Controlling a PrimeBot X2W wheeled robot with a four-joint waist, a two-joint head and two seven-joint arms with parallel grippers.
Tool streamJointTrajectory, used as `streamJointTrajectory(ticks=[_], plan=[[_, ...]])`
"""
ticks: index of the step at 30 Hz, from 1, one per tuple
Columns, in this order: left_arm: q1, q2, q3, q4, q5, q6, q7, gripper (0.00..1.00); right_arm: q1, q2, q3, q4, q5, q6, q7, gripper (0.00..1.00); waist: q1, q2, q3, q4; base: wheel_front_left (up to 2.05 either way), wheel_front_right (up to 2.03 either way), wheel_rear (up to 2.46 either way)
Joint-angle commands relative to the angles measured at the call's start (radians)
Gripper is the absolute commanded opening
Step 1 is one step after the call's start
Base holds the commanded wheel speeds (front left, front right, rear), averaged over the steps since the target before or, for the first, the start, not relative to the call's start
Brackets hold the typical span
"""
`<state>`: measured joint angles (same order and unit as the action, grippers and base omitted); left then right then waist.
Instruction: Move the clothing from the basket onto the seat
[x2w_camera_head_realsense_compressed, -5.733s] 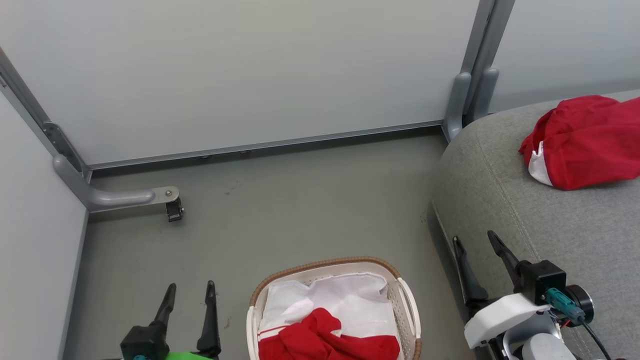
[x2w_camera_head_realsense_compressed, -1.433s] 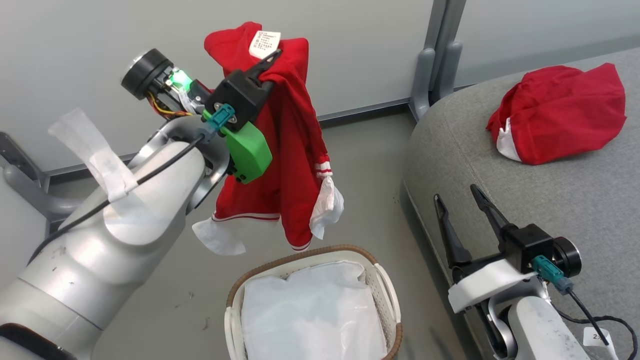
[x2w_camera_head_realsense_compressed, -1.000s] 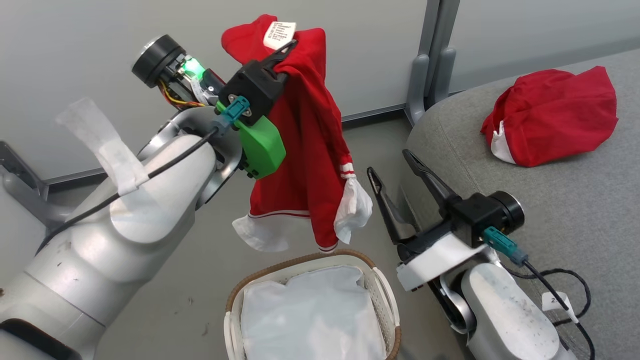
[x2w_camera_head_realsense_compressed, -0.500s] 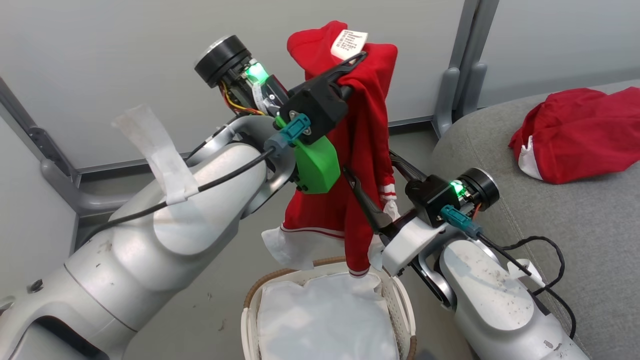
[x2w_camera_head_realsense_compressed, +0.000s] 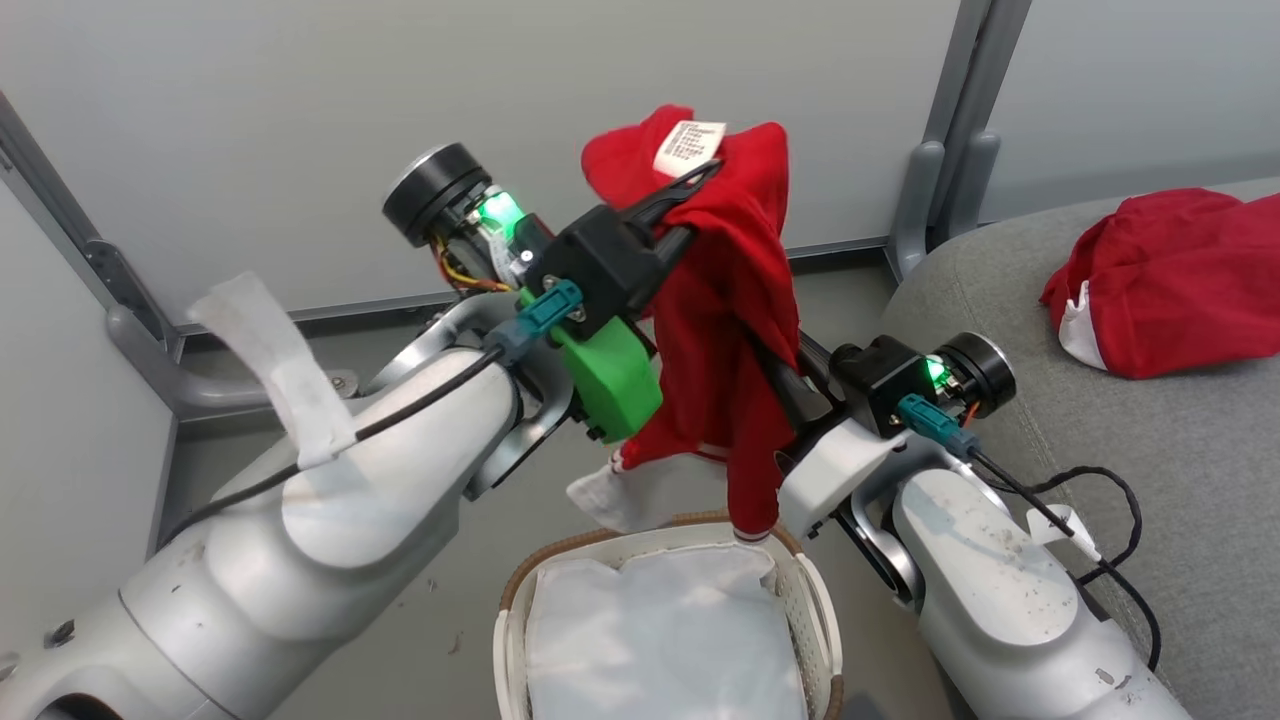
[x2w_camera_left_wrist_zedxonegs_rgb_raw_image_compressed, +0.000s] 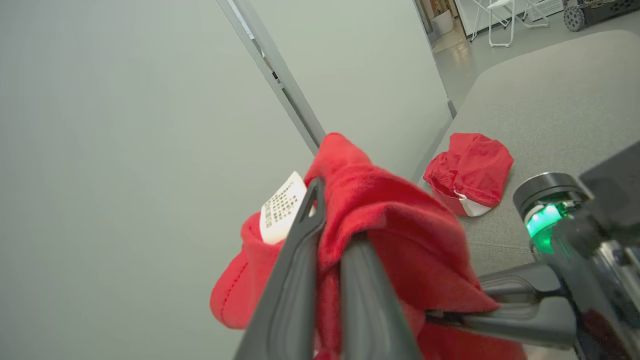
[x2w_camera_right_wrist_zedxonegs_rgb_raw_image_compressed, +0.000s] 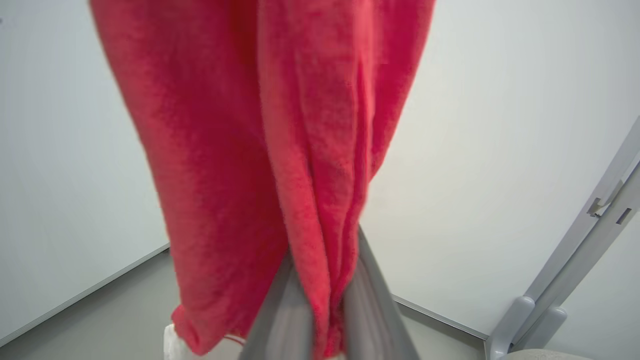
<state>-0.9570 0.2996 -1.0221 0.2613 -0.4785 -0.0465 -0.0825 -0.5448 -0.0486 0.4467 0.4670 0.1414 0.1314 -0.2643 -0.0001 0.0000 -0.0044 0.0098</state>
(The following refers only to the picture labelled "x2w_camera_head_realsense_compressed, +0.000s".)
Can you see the white tape strip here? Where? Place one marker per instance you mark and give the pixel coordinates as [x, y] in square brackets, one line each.
[270, 350]

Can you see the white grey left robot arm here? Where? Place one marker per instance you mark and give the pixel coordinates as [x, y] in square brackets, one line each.
[330, 500]

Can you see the white basket liner cloth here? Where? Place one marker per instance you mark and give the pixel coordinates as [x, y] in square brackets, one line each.
[660, 640]

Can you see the white laundry basket brown rim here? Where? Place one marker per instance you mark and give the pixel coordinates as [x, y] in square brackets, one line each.
[815, 620]

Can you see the red garment with white trim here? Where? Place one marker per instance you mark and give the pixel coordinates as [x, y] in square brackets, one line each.
[1170, 290]
[720, 300]

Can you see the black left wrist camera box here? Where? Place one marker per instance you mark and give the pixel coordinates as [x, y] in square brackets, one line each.
[600, 265]

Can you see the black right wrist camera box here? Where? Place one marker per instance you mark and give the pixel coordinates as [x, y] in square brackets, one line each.
[880, 380]

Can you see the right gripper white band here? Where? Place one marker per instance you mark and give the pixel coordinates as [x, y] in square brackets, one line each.
[830, 470]

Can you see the grey fabric sofa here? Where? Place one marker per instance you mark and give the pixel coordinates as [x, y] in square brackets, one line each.
[1200, 480]

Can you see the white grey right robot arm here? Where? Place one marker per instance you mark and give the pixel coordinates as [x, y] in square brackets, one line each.
[1000, 600]

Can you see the grey tubular partition foot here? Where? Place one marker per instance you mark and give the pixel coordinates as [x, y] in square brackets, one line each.
[912, 205]
[975, 175]
[160, 375]

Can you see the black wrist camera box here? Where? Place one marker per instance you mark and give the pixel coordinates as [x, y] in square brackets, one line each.
[600, 265]
[880, 380]

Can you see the grey corner partition post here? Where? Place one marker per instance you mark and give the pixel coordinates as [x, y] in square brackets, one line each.
[110, 275]

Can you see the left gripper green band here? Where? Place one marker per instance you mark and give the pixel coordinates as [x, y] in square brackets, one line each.
[610, 385]

